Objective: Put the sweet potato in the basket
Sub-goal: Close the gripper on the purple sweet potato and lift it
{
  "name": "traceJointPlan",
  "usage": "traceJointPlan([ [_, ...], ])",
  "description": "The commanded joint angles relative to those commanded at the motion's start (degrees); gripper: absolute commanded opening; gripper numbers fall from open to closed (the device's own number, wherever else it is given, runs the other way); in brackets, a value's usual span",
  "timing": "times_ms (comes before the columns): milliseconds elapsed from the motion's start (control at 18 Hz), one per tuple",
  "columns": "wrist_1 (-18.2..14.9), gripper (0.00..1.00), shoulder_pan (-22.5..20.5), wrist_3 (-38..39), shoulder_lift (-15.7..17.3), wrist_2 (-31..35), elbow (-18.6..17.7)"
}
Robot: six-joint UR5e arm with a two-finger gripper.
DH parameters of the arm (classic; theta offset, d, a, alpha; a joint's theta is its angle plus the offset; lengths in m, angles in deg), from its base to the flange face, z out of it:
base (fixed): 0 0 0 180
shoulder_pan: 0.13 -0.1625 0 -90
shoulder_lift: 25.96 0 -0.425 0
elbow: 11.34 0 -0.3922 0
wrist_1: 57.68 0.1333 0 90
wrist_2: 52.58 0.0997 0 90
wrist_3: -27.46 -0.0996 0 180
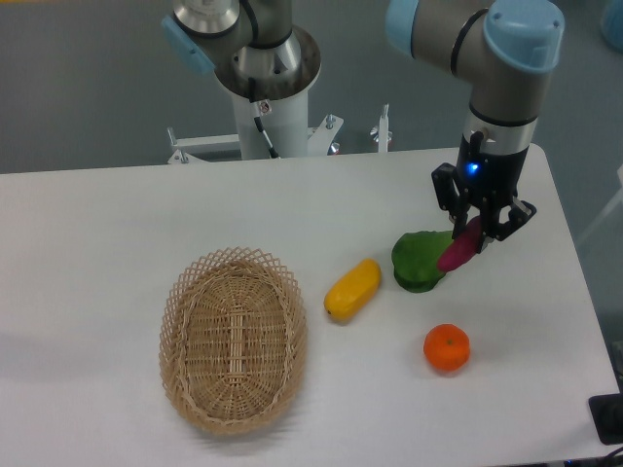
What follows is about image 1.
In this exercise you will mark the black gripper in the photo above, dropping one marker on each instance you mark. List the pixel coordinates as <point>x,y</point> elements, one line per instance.
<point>487,182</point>

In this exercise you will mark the purple sweet potato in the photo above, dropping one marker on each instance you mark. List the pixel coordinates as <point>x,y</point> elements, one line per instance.
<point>463,248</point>

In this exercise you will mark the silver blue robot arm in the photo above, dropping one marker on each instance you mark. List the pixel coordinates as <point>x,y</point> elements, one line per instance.
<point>505,50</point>

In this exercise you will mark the woven wicker basket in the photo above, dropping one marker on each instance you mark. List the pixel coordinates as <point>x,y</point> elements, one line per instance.
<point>233,341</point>

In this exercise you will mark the green leafy vegetable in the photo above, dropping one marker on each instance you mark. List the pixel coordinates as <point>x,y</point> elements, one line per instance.
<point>414,258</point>

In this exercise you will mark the orange tangerine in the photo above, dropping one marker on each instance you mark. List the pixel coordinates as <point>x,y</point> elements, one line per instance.
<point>446,347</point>

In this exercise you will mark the yellow mango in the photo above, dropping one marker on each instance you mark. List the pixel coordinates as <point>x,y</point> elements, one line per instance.
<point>353,291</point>

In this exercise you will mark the light blue object top right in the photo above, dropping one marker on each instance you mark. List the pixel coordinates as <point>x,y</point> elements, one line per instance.
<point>611,24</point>

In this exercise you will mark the black device at table edge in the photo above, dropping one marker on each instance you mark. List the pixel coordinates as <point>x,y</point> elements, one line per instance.
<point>606,411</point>

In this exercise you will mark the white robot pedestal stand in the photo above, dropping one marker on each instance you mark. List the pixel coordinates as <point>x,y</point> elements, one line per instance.
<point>266,129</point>

